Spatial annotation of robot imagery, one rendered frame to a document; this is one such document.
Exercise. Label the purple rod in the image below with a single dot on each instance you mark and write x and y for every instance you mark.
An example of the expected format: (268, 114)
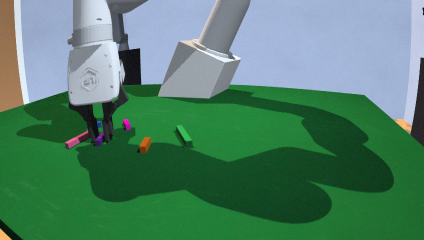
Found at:
(100, 139)

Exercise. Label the green rod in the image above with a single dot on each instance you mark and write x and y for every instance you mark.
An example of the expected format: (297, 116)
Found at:
(184, 136)

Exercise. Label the orange rod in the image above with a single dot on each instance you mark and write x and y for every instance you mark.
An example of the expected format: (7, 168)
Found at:
(144, 146)

